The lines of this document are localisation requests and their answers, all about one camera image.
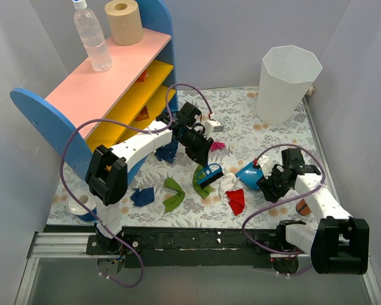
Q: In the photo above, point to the blue plastic dustpan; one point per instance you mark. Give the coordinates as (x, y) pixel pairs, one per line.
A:
(250, 175)

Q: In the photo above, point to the red scrap on shelf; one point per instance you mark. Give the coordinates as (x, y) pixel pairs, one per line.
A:
(144, 75)

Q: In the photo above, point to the green paper scrap left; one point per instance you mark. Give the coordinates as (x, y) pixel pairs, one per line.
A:
(175, 200)

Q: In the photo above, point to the dark blue paper scrap lower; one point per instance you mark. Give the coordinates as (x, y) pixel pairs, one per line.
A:
(142, 197)

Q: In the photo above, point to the dark blue paper scrap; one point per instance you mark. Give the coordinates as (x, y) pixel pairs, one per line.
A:
(168, 152)
(142, 197)

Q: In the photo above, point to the dark blue paper scrap upper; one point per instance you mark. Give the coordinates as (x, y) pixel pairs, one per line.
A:
(168, 152)

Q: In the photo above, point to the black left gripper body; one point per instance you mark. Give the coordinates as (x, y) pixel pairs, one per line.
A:
(199, 147)

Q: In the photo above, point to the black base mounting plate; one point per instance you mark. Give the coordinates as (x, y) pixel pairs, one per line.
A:
(162, 246)

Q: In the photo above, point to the blue wooden shelf unit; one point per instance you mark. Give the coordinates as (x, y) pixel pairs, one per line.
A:
(86, 94)

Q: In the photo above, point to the aluminium rail frame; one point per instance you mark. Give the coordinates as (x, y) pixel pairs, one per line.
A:
(67, 265)

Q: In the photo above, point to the orange battery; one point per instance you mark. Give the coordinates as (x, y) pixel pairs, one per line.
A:
(302, 208)

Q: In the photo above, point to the blue hand brush black bristles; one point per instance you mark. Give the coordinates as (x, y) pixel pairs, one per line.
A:
(209, 174)

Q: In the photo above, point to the brown paper roll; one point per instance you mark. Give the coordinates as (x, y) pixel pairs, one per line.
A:
(125, 22)

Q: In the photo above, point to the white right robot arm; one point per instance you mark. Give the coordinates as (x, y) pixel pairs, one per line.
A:
(339, 244)

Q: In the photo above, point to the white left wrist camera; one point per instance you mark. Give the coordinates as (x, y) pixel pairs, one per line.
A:
(212, 126)

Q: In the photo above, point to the clear plastic water bottle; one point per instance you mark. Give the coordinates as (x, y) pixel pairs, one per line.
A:
(92, 36)

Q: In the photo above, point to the red paper scrap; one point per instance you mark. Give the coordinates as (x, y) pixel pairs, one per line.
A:
(236, 201)

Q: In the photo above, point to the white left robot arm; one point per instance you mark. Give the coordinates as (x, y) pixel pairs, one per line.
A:
(109, 169)

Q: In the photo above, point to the pink paper scrap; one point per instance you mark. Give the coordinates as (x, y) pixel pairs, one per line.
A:
(216, 146)

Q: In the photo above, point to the white octagonal waste bin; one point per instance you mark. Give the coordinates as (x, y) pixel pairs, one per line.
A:
(287, 73)

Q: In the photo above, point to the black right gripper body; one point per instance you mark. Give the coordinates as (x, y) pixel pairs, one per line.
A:
(270, 186)

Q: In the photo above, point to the white crumpled paper scrap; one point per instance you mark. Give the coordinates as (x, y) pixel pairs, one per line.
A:
(227, 183)

